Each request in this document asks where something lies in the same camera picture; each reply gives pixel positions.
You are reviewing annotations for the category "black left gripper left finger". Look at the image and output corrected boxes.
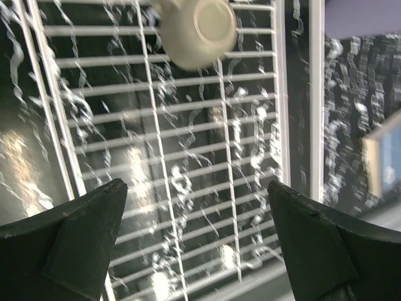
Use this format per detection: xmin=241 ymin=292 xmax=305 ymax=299
xmin=1 ymin=179 xmax=128 ymax=300

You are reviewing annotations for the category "beige ceramic mug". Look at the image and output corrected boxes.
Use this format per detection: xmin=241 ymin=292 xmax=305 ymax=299
xmin=150 ymin=0 xmax=237 ymax=71

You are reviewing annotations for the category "light blue paperback book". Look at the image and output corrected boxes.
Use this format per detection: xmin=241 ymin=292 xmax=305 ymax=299
xmin=362 ymin=110 xmax=400 ymax=198

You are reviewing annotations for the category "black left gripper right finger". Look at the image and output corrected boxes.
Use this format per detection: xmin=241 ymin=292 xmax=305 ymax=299
xmin=268 ymin=181 xmax=400 ymax=300

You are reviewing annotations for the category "white wire dish rack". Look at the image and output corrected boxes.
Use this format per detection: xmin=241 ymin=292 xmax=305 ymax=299
xmin=8 ymin=1 xmax=310 ymax=300

